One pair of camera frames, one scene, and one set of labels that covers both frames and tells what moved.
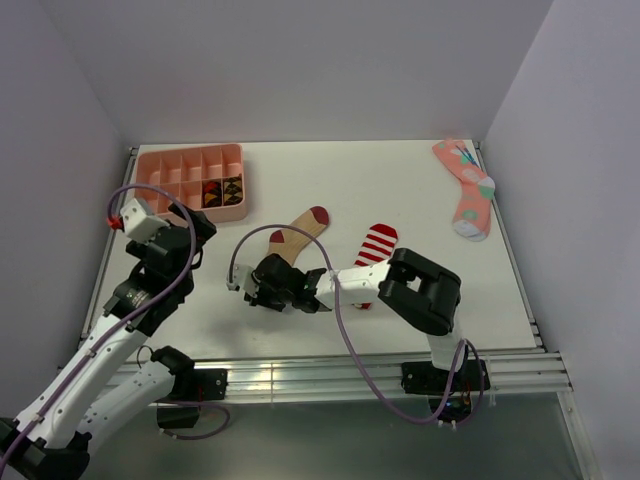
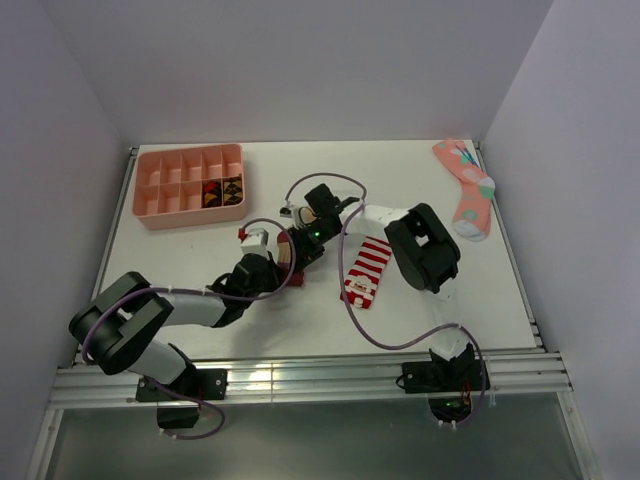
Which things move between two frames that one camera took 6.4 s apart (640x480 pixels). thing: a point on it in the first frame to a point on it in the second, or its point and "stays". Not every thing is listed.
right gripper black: x=259 y=299 to x=306 y=254
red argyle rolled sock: x=211 y=193 stays
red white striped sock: x=378 y=247 stays
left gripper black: x=205 y=229 to x=275 y=275
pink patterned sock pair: x=472 y=219 stays
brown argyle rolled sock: x=232 y=190 stays
